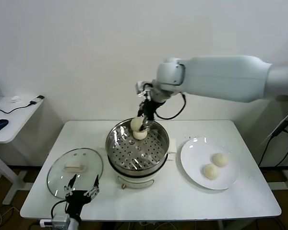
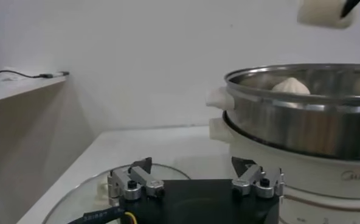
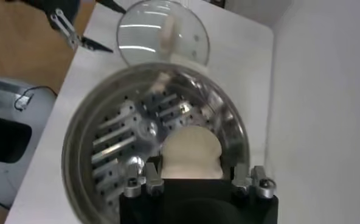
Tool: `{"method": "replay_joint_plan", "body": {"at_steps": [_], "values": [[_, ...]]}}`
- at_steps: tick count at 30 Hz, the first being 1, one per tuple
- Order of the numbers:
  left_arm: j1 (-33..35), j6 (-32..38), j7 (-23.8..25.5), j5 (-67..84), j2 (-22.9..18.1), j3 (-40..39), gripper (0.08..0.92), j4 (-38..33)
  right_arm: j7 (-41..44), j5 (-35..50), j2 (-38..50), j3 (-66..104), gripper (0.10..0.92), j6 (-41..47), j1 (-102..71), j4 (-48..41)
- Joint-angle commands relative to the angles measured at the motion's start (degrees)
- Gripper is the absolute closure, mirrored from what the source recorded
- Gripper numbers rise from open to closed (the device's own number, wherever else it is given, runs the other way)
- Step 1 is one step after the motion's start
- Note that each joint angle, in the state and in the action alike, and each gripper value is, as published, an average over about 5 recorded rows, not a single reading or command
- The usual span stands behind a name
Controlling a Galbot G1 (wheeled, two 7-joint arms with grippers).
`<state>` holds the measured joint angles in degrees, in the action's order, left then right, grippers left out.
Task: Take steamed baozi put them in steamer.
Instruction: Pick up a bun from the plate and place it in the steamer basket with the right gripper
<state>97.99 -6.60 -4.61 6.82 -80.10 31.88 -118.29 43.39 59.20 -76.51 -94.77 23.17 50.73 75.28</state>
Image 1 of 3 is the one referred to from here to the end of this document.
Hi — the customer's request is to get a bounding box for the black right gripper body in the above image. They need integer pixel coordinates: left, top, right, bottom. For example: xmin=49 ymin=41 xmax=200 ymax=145
xmin=141 ymin=99 xmax=163 ymax=120

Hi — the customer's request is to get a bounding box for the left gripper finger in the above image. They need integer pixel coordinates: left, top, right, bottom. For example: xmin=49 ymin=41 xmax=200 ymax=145
xmin=64 ymin=174 xmax=77 ymax=196
xmin=85 ymin=175 xmax=100 ymax=198

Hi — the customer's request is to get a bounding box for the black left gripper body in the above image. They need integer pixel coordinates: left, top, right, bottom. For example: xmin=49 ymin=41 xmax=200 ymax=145
xmin=66 ymin=191 xmax=92 ymax=220

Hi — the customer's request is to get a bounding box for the white steamed baozi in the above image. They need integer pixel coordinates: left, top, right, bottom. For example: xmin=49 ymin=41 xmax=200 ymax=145
xmin=130 ymin=116 xmax=144 ymax=132
xmin=133 ymin=129 xmax=147 ymax=140
xmin=210 ymin=152 xmax=228 ymax=168
xmin=201 ymin=163 xmax=220 ymax=180

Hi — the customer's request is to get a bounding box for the round glass pot lid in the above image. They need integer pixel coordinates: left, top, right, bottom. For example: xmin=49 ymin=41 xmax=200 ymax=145
xmin=47 ymin=148 xmax=104 ymax=200

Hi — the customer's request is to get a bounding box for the stainless steel steamer basket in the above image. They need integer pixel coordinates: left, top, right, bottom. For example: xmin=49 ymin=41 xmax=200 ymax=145
xmin=105 ymin=117 xmax=170 ymax=171

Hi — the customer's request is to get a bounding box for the white electric cooker base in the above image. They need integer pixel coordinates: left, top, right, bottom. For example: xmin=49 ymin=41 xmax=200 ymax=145
xmin=98 ymin=134 xmax=178 ymax=190

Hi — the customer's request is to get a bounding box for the round white plate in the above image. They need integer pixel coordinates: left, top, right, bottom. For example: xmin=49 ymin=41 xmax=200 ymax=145
xmin=180 ymin=137 xmax=240 ymax=190

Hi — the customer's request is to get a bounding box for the white side desk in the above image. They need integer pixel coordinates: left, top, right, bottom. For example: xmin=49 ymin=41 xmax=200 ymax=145
xmin=0 ymin=96 xmax=44 ymax=206

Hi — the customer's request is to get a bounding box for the grey black flat device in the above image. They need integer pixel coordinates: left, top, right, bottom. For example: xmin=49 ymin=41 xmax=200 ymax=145
xmin=28 ymin=95 xmax=45 ymax=106

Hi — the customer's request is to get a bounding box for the small white adapter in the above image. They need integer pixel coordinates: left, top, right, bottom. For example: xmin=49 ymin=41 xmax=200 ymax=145
xmin=9 ymin=95 xmax=24 ymax=104

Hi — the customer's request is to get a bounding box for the black power adapter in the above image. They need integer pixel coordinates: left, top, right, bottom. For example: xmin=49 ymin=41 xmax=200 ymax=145
xmin=271 ymin=120 xmax=288 ymax=138

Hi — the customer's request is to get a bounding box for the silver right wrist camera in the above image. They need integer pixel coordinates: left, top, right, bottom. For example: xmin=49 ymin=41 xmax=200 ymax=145
xmin=135 ymin=81 xmax=152 ymax=98

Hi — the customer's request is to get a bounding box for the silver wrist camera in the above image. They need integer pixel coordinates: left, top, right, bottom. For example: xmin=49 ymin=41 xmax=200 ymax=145
xmin=39 ymin=214 xmax=70 ymax=228
xmin=135 ymin=81 xmax=152 ymax=98

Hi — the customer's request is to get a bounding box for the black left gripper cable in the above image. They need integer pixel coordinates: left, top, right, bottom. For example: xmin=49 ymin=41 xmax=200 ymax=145
xmin=50 ymin=200 xmax=68 ymax=218

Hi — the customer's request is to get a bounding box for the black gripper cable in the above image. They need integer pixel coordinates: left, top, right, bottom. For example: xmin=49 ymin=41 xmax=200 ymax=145
xmin=155 ymin=92 xmax=187 ymax=120
xmin=50 ymin=200 xmax=68 ymax=218

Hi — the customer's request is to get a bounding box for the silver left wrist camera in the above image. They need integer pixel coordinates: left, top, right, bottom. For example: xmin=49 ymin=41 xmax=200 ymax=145
xmin=39 ymin=214 xmax=70 ymax=228

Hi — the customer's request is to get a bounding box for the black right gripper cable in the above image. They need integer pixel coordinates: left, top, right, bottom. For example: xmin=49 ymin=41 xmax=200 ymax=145
xmin=155 ymin=92 xmax=187 ymax=120

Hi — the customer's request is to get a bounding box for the black desk cable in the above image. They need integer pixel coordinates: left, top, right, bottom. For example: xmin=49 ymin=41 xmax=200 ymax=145
xmin=0 ymin=102 xmax=36 ymax=115

